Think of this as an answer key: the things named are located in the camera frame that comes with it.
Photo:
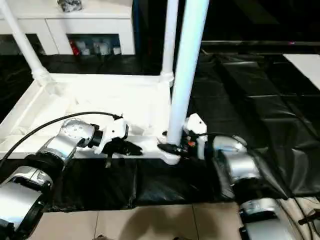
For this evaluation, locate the black glossy mat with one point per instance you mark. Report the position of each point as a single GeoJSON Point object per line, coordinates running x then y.
{"type": "Point", "coordinates": [250, 100]}

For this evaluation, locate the white flat panel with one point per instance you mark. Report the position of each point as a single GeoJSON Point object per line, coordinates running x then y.
{"type": "Point", "coordinates": [306, 67]}

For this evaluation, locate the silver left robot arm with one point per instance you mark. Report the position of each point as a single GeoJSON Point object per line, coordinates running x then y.
{"type": "Point", "coordinates": [70, 135]}

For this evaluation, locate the dark object on cabinet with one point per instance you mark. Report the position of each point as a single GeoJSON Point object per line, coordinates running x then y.
{"type": "Point", "coordinates": [70, 5]}

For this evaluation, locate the black horizontal bar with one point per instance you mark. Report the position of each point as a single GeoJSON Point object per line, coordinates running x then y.
{"type": "Point", "coordinates": [262, 43]}

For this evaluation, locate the black backdrop cloth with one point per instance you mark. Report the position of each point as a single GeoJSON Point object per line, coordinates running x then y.
{"type": "Point", "coordinates": [262, 17]}

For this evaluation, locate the dark brown round object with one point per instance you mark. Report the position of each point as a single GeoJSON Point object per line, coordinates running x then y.
{"type": "Point", "coordinates": [100, 237]}

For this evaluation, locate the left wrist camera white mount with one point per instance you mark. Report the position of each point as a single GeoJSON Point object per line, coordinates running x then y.
{"type": "Point", "coordinates": [113, 130]}

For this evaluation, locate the red white bottle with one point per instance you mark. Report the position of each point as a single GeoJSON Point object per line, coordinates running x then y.
{"type": "Point", "coordinates": [74, 48]}

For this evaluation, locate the white glass-door cabinet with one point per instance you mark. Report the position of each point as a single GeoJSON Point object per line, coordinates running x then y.
{"type": "Point", "coordinates": [87, 25]}

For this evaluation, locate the small white jar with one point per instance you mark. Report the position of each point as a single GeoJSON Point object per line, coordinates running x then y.
{"type": "Point", "coordinates": [117, 50]}

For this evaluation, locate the black object on floor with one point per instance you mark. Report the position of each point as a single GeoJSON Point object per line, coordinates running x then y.
{"type": "Point", "coordinates": [310, 218]}

